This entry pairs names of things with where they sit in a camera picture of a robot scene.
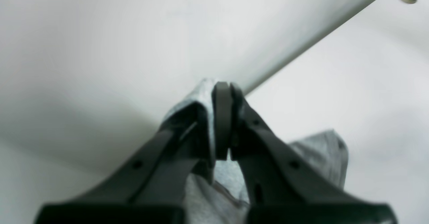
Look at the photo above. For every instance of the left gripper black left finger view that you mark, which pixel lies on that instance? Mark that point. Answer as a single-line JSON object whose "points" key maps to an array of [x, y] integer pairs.
{"points": [[149, 187]]}

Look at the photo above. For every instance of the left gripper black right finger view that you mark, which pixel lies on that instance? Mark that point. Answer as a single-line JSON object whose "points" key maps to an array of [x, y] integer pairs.
{"points": [[282, 188]]}

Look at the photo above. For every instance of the grey T-shirt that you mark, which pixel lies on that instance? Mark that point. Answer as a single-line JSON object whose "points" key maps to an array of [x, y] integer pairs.
{"points": [[226, 200]]}

